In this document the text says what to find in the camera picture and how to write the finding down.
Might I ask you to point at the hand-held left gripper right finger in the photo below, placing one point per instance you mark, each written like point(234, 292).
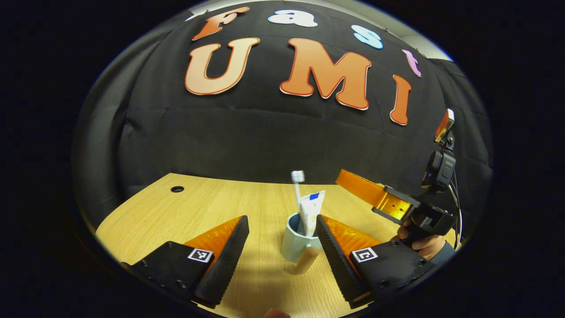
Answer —
point(335, 260)

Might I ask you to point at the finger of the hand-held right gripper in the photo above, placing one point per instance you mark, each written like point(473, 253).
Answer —
point(397, 201)

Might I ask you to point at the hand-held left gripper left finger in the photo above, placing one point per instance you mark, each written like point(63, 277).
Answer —
point(225, 265)

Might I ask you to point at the white toothpaste tube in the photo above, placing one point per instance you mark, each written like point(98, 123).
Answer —
point(312, 210)

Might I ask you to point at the white toothbrush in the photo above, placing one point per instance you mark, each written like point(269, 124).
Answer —
point(298, 176)

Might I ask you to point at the wooden desktop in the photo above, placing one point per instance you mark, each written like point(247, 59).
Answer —
point(198, 212)

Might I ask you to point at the black backdrop cloth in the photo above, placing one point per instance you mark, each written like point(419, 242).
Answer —
point(265, 141)

